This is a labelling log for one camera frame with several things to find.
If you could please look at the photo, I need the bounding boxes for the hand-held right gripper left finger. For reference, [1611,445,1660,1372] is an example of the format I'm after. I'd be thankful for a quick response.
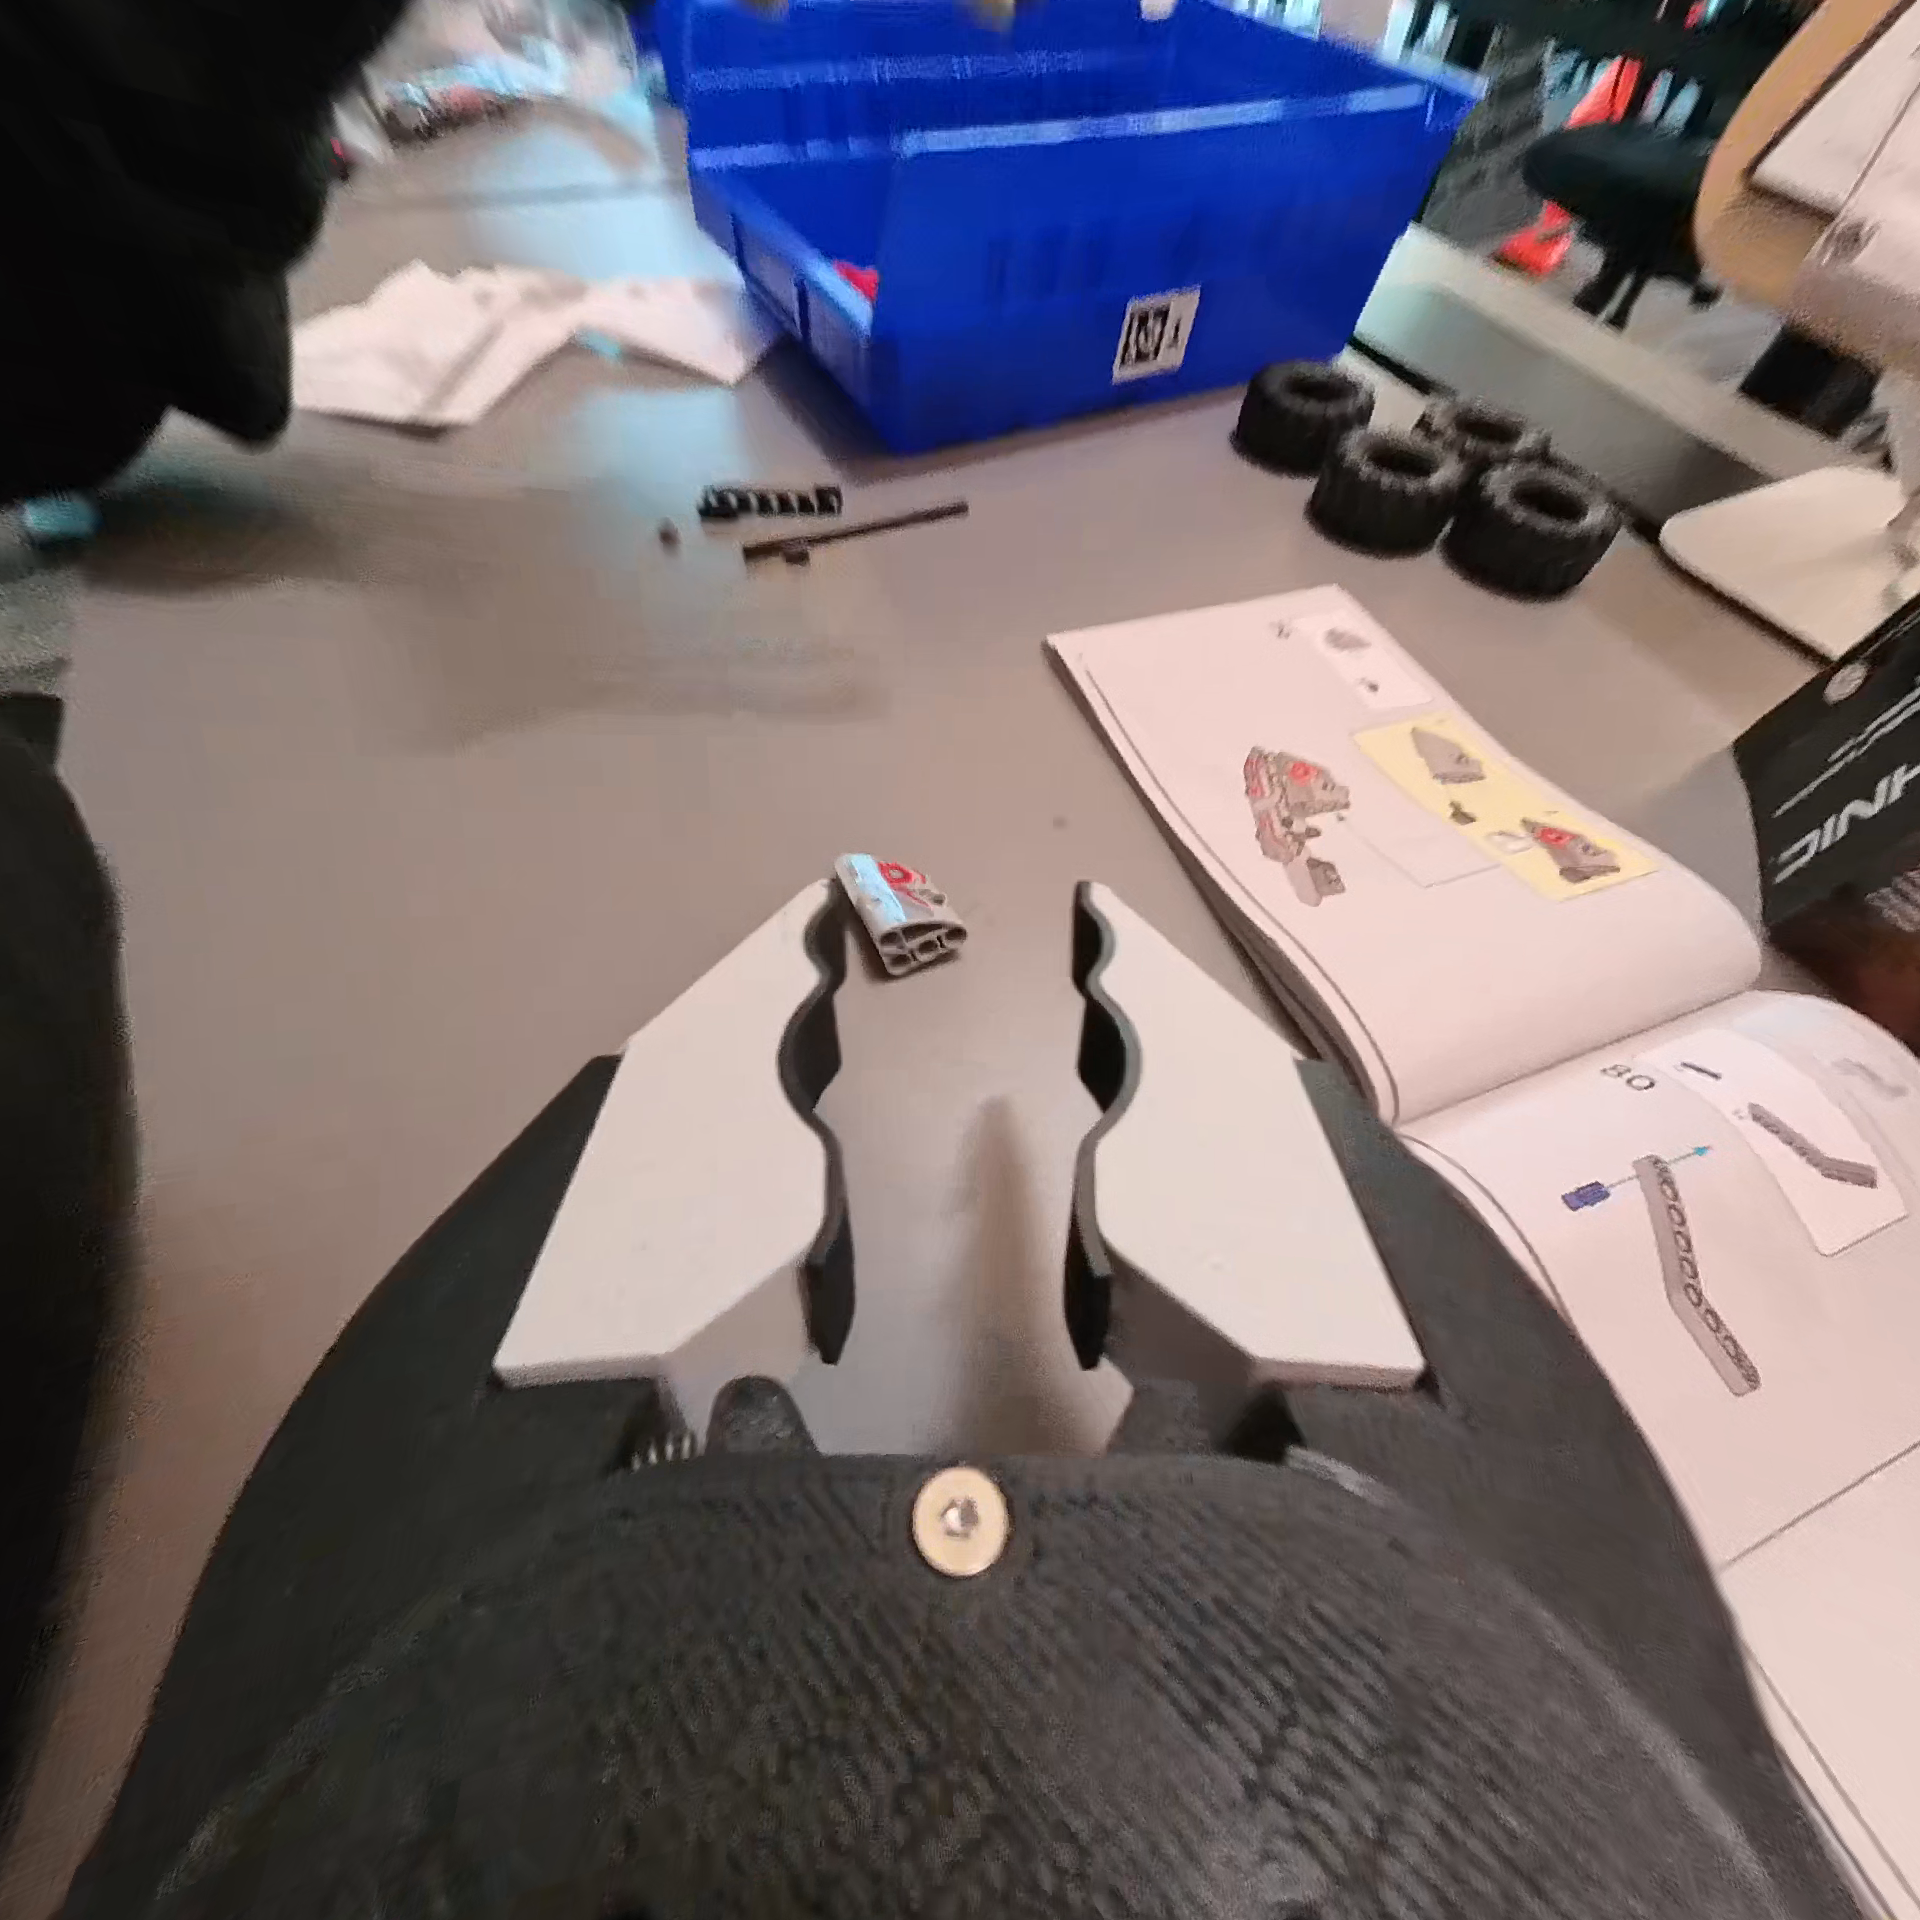
[491,879,857,1416]

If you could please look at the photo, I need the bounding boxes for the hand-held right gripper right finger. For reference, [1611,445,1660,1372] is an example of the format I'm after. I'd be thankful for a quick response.
[1066,879,1430,1416]

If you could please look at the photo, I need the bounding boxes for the grey toy panel red print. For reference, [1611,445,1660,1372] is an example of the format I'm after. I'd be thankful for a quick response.
[832,854,972,986]

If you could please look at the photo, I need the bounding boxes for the grey desk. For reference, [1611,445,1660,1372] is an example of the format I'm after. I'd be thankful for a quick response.
[0,90,1863,1920]

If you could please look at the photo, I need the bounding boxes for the white paper sheets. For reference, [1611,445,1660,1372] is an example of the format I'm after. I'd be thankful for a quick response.
[293,258,775,427]

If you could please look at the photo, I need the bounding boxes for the open instruction booklet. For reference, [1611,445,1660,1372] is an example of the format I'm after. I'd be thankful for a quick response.
[1046,584,1920,1920]

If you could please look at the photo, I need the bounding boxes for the clear plastic bag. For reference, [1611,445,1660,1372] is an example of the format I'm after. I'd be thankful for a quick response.
[344,0,667,150]

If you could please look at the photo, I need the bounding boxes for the person's dark clothing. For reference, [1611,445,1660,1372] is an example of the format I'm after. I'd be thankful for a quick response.
[0,693,138,1816]

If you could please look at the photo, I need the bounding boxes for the black toy axle rod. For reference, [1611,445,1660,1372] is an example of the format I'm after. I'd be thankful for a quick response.
[738,505,972,567]

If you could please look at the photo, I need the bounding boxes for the black printed cardboard box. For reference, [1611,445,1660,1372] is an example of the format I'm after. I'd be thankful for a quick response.
[1733,597,1920,936]

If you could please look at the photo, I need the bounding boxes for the blue plastic bin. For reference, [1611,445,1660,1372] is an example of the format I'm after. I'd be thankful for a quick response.
[657,0,1486,460]

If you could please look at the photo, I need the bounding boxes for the black office chair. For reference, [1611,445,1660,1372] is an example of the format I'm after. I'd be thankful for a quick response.
[1516,126,1725,329]

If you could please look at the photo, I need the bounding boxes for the tan curved panel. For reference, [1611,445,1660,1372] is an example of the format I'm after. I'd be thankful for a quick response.
[1696,0,1920,338]

